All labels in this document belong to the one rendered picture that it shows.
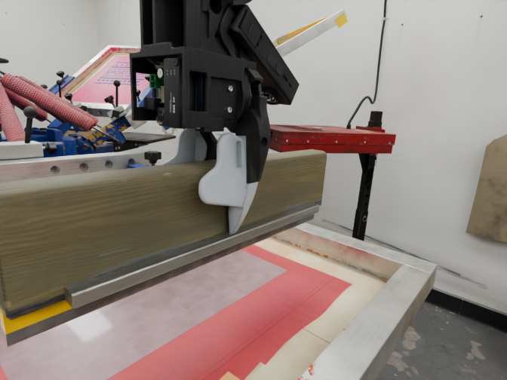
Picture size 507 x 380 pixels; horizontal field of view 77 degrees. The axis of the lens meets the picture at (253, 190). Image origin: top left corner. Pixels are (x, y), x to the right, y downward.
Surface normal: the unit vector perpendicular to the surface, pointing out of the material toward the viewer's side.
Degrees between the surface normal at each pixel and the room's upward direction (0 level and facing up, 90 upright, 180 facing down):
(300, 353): 0
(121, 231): 90
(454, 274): 90
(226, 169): 83
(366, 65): 90
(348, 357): 0
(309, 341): 0
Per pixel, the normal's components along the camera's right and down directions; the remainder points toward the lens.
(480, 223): -0.88, 0.11
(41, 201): 0.76, 0.21
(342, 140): 0.32, 0.25
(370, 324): 0.05, -0.97
